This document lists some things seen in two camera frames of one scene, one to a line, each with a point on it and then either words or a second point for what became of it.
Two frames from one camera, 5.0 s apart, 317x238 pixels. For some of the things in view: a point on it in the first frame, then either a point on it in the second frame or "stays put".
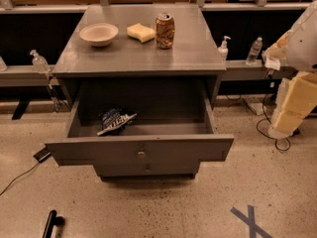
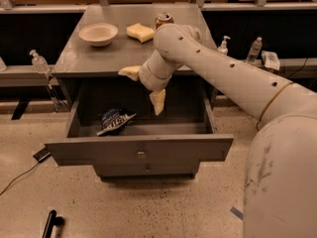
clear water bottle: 255,52 stays put
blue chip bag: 115,120 stays put
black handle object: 52,221 stays put
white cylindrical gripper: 303,45 to 148,77
